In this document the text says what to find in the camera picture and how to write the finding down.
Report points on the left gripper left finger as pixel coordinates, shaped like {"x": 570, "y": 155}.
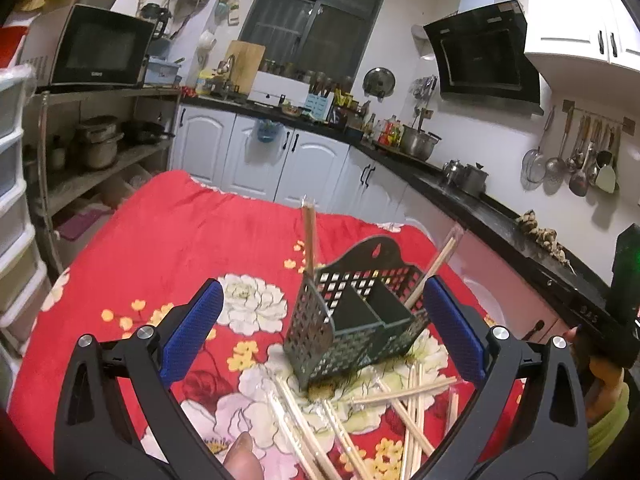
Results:
{"x": 94, "y": 437}

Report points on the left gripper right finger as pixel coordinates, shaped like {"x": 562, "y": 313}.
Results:
{"x": 526, "y": 418}

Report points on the black plastic utensil basket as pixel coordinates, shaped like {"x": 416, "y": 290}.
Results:
{"x": 352, "y": 313}

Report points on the dark kitchen window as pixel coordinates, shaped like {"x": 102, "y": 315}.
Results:
{"x": 324, "y": 36}

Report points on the person right hand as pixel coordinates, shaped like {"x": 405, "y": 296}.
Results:
{"x": 604, "y": 380}

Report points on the person left hand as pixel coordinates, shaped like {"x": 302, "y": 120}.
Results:
{"x": 240, "y": 460}

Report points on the ginger roots pile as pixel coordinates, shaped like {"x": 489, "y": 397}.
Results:
{"x": 545, "y": 238}

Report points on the black countertop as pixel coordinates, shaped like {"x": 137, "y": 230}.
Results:
{"x": 567, "y": 293}

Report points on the red floral tablecloth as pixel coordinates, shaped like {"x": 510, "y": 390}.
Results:
{"x": 154, "y": 254}

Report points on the plastic drawer tower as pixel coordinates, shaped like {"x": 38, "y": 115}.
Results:
{"x": 24, "y": 276}

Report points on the hanging green spatula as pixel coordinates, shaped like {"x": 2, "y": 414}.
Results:
{"x": 606, "y": 179}

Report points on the hanging steel ladle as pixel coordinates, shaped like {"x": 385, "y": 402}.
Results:
{"x": 555, "y": 167}

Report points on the steel kettle pot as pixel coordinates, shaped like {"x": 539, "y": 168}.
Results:
{"x": 472, "y": 179}

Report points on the large steel stockpot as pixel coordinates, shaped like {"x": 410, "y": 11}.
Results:
{"x": 417, "y": 143}

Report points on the metal storage shelf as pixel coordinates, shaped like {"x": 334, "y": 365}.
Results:
{"x": 80, "y": 139}

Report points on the black range hood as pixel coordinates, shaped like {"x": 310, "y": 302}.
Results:
{"x": 480, "y": 58}

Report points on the white upper cabinet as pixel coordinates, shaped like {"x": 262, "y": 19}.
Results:
{"x": 568, "y": 40}

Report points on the white lower cabinets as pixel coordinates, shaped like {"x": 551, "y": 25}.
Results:
{"x": 223, "y": 149}

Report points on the blue knife block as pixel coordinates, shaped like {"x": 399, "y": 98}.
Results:
{"x": 318, "y": 107}

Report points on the white box on counter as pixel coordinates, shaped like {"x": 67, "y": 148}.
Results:
{"x": 273, "y": 90}

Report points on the black microwave oven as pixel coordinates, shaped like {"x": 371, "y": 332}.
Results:
{"x": 86, "y": 46}

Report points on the wooden cutting board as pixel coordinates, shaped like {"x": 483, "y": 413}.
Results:
{"x": 247, "y": 59}

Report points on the black electric kettle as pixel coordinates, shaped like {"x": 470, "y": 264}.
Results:
{"x": 158, "y": 15}

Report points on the hanging wire skimmer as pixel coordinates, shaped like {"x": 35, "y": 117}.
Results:
{"x": 534, "y": 164}

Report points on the dark pot lid on wall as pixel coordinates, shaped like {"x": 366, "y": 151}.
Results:
{"x": 379, "y": 82}

